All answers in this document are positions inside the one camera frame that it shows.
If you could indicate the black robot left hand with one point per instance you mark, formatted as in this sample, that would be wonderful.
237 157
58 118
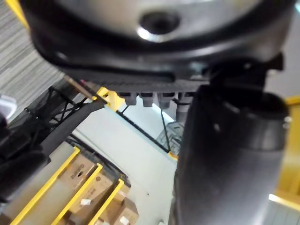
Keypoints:
218 164

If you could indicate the yellow metal shelf rack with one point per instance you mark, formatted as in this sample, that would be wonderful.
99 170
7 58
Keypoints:
48 181

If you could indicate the small orange yellow foot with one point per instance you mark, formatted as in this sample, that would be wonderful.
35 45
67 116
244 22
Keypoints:
173 155

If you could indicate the white slatted plastic crate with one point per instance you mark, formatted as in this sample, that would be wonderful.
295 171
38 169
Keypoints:
172 133

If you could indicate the thin dark rod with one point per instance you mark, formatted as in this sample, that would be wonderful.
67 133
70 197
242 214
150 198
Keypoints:
165 129

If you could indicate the brown cardboard box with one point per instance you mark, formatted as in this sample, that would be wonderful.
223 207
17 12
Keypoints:
122 208
93 194
76 170

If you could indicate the black foam padded tube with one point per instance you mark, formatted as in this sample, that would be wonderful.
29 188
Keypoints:
70 126

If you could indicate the brass coloured rod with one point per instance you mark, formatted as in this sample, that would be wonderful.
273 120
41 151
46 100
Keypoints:
78 87

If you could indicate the black bulky object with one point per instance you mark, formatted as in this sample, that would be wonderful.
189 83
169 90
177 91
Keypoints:
21 164

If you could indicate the white blurred plastic part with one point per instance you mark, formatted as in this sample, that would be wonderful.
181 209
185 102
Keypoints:
7 105

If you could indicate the yellow metal bracket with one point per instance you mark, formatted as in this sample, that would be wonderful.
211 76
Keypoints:
113 98

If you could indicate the black lattice truss frame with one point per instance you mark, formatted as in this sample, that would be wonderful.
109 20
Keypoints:
47 110

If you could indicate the yellow metal post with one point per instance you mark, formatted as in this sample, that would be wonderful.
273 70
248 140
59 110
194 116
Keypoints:
17 10

